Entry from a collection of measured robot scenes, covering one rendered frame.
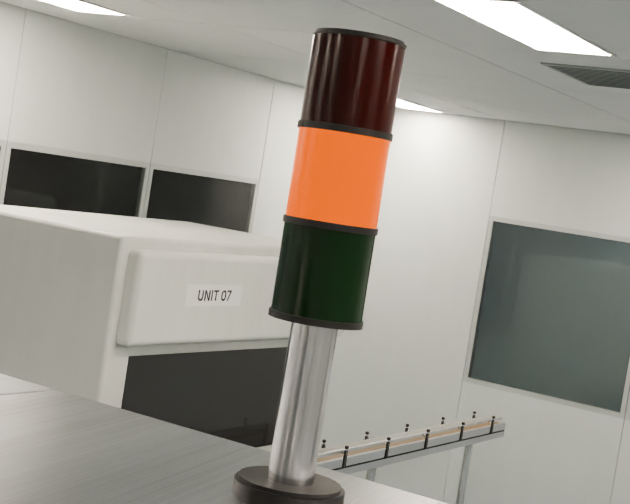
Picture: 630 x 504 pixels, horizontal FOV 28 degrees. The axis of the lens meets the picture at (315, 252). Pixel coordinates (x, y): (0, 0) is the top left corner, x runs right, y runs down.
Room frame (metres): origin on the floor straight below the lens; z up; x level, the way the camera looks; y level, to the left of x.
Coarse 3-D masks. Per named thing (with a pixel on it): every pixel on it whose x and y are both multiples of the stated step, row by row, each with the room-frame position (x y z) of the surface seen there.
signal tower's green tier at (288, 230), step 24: (288, 240) 0.65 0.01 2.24; (312, 240) 0.64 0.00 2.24; (336, 240) 0.64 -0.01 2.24; (360, 240) 0.64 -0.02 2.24; (288, 264) 0.65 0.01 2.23; (312, 264) 0.64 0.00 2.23; (336, 264) 0.64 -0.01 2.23; (360, 264) 0.65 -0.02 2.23; (288, 288) 0.65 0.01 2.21; (312, 288) 0.64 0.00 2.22; (336, 288) 0.64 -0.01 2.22; (360, 288) 0.65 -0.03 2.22; (288, 312) 0.64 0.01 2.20; (312, 312) 0.64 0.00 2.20; (336, 312) 0.64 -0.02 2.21; (360, 312) 0.65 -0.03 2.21
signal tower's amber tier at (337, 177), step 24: (312, 144) 0.64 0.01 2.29; (336, 144) 0.64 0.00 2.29; (360, 144) 0.64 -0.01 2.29; (384, 144) 0.65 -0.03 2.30; (312, 168) 0.64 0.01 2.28; (336, 168) 0.64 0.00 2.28; (360, 168) 0.64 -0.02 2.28; (384, 168) 0.66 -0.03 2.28; (312, 192) 0.64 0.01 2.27; (336, 192) 0.64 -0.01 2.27; (360, 192) 0.64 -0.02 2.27; (312, 216) 0.64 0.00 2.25; (336, 216) 0.64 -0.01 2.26; (360, 216) 0.64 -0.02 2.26
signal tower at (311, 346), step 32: (320, 32) 0.65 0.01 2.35; (352, 32) 0.64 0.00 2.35; (320, 128) 0.64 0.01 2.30; (352, 128) 0.64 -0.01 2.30; (320, 224) 0.64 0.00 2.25; (288, 320) 0.64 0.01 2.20; (320, 320) 0.64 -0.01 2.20; (288, 352) 0.66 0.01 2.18; (320, 352) 0.65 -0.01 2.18; (288, 384) 0.65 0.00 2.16; (320, 384) 0.65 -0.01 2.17; (288, 416) 0.65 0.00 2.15; (320, 416) 0.66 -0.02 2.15; (288, 448) 0.65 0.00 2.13; (256, 480) 0.65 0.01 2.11; (288, 480) 0.65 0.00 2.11; (320, 480) 0.67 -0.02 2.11
